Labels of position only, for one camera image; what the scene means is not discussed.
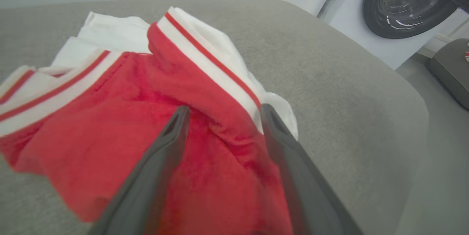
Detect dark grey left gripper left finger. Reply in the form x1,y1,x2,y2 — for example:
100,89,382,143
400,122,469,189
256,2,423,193
87,106,191,235

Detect white washing machine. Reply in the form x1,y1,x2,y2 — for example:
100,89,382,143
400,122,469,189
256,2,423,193
317,0,469,70

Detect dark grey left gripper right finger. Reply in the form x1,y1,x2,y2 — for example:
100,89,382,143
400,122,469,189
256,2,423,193
259,104,363,235

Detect red and white basketball jersey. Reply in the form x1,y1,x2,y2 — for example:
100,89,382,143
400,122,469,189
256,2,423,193
0,7,299,235

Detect dark round washing machine door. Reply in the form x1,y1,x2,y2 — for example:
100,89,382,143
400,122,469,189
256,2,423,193
363,0,458,39

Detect grey cushion at right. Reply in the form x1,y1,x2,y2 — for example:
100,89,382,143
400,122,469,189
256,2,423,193
427,38,469,111

